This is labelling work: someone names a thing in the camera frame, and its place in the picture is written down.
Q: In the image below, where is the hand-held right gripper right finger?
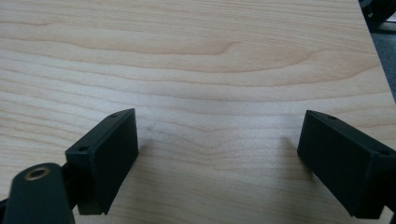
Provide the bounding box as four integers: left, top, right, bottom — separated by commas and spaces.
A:
296, 109, 396, 220

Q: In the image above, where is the dark object beyond table edge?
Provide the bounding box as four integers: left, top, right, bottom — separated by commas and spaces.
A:
358, 0, 396, 23

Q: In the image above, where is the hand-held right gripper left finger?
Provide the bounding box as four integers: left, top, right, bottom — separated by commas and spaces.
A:
64, 107, 139, 216

